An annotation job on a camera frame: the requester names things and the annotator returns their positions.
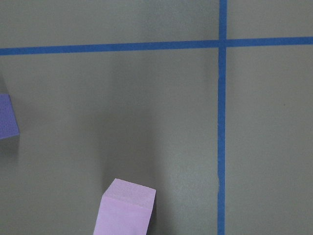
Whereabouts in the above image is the light pink foam block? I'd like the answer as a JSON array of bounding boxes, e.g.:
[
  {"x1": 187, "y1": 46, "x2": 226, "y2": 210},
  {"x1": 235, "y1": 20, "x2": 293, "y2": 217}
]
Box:
[{"x1": 93, "y1": 178, "x2": 156, "y2": 235}]

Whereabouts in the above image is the purple foam block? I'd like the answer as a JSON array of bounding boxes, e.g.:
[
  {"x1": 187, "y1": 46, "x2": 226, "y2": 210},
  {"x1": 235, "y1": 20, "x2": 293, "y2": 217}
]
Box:
[{"x1": 0, "y1": 94, "x2": 20, "y2": 139}]

